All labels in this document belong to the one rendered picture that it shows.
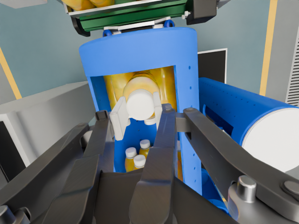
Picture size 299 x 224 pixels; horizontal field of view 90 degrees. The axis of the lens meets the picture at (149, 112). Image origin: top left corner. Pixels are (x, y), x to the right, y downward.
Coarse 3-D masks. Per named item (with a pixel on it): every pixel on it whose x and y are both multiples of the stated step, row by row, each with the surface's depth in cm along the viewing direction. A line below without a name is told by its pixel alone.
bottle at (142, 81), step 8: (144, 72) 32; (136, 80) 23; (144, 80) 23; (152, 80) 25; (128, 88) 23; (136, 88) 22; (144, 88) 22; (152, 88) 23; (128, 96) 22; (152, 96) 22; (160, 96) 25
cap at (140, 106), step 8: (136, 96) 20; (144, 96) 20; (128, 104) 20; (136, 104) 20; (144, 104) 20; (152, 104) 20; (128, 112) 20; (136, 112) 20; (144, 112) 20; (152, 112) 20
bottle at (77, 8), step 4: (64, 0) 39; (68, 0) 39; (72, 0) 40; (76, 0) 40; (80, 0) 41; (84, 0) 43; (88, 0) 45; (68, 4) 41; (72, 4) 41; (76, 4) 42; (80, 4) 43; (84, 4) 44; (88, 4) 46; (92, 4) 48; (76, 8) 44; (80, 8) 44; (84, 8) 46; (88, 8) 47
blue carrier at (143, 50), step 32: (128, 32) 25; (160, 32) 25; (192, 32) 30; (96, 64) 28; (128, 64) 26; (160, 64) 27; (192, 64) 31; (96, 96) 40; (192, 96) 33; (128, 128) 57; (192, 160) 37
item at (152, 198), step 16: (160, 128) 10; (176, 128) 13; (160, 144) 9; (176, 144) 11; (160, 160) 7; (176, 160) 9; (144, 176) 6; (160, 176) 6; (176, 176) 8; (144, 192) 5; (160, 192) 5; (144, 208) 4; (160, 208) 4
